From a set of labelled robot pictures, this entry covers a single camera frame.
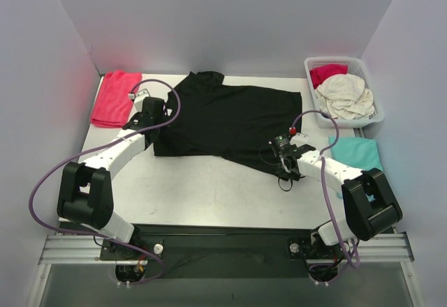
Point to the cream t shirt in basket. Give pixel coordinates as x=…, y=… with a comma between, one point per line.
x=345, y=97

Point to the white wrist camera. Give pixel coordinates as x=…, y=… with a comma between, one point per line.
x=138, y=98
x=296, y=138

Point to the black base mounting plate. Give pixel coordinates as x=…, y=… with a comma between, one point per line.
x=194, y=252

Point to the white laundry basket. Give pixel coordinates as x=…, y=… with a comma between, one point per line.
x=356, y=67

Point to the red t shirt in basket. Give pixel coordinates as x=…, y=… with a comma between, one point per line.
x=320, y=74

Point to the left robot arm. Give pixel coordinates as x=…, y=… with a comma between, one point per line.
x=85, y=195

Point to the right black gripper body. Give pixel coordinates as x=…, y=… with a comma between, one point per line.
x=283, y=160

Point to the aluminium rail frame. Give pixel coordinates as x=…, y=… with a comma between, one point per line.
x=70, y=273

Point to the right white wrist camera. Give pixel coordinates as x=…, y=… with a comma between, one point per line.
x=296, y=138

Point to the folded teal t shirt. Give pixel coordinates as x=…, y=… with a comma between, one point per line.
x=357, y=152

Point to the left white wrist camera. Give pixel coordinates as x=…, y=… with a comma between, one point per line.
x=138, y=98

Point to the folded pink t shirt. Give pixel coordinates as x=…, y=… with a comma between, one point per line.
x=112, y=106

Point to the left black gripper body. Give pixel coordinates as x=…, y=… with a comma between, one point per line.
x=154, y=134

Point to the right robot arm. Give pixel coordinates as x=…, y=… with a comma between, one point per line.
x=370, y=205

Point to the black t shirt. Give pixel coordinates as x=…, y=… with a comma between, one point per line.
x=232, y=122

